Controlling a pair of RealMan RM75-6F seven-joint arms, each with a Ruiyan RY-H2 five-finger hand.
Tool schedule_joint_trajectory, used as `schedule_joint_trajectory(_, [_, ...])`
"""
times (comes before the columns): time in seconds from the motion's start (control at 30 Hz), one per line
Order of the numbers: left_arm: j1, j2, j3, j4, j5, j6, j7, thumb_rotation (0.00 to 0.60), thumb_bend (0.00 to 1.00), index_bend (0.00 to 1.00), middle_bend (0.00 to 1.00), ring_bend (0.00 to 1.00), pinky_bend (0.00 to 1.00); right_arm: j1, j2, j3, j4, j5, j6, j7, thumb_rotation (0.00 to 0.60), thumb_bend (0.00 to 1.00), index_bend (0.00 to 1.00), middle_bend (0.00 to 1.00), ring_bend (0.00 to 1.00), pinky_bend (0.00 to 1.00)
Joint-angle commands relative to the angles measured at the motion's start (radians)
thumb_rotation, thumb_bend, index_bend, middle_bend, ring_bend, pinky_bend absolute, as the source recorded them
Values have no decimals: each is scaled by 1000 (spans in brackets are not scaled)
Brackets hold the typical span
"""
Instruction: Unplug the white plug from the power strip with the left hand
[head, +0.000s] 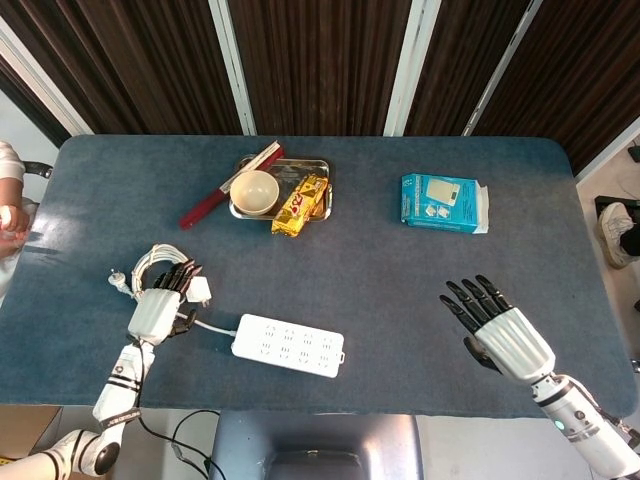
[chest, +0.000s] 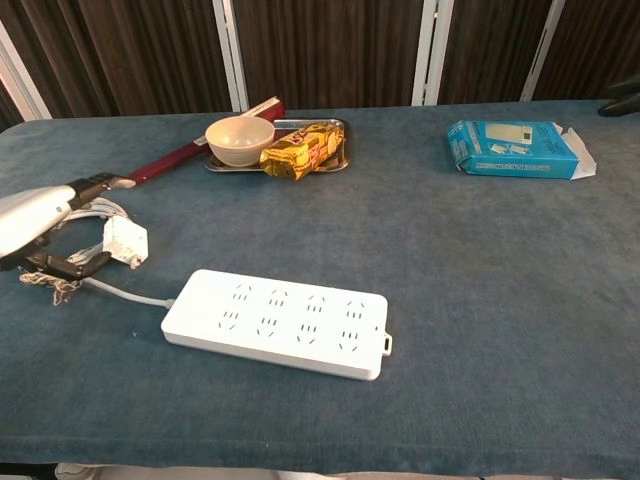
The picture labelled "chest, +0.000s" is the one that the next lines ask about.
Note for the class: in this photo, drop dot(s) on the white power strip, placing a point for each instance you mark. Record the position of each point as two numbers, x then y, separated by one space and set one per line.
280 325

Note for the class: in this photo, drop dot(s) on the frayed beige twine tie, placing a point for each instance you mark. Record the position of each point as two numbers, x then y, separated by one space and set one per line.
55 287

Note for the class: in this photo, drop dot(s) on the blue scale carton box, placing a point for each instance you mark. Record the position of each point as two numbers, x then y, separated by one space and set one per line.
515 150

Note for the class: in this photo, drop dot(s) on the dark red long case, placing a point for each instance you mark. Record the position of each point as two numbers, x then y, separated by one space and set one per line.
160 165

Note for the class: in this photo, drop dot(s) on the white metal frame post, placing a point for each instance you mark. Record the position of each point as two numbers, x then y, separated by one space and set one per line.
20 75
430 50
542 50
230 55

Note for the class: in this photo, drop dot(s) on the white pink paper sleeve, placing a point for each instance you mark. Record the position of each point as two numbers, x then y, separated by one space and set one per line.
260 107

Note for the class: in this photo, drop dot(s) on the beige bowl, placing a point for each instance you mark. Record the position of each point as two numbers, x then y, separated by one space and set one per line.
240 140

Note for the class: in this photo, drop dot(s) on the white plastic block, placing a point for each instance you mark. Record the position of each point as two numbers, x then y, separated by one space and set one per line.
125 242

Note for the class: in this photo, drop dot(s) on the steel rectangular tray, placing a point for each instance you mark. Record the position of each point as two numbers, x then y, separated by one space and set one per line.
337 162

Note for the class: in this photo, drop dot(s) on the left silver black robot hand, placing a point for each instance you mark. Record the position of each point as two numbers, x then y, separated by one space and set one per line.
25 220

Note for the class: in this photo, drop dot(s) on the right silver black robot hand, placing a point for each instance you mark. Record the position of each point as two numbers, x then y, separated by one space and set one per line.
627 97

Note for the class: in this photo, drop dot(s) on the yellow biscuit pack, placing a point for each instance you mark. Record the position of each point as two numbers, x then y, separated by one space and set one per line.
300 152

